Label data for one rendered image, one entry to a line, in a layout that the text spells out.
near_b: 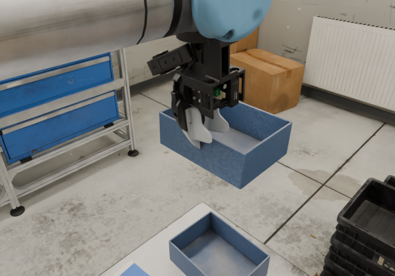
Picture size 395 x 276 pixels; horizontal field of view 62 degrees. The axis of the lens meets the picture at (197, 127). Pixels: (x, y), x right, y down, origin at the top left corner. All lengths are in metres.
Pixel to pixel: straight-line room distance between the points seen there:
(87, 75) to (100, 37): 1.87
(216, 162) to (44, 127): 1.60
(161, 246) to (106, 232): 1.05
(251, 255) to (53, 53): 0.77
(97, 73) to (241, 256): 1.50
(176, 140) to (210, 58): 0.22
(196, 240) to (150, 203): 1.15
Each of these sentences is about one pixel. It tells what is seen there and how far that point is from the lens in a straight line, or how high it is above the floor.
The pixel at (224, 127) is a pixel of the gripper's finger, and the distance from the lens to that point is 0.54.
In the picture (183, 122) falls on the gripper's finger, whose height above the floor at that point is 1.17.
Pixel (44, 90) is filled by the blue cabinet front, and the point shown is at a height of 0.68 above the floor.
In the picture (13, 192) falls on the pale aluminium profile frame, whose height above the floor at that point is 0.16.
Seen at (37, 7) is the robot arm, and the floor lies 1.40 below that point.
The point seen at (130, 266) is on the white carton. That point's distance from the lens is 0.81.
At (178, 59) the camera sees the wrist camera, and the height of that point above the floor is 1.27.
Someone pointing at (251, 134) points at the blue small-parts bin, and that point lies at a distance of 0.69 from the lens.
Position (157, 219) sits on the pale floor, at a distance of 1.99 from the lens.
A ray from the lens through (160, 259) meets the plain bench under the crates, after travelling 0.92.
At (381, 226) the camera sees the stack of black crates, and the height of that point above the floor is 0.49.
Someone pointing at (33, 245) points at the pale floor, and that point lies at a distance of 2.04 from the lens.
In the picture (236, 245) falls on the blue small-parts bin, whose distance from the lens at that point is 0.93.
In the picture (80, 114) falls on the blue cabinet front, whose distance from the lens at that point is 2.14.
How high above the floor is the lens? 1.43
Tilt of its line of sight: 31 degrees down
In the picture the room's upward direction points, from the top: straight up
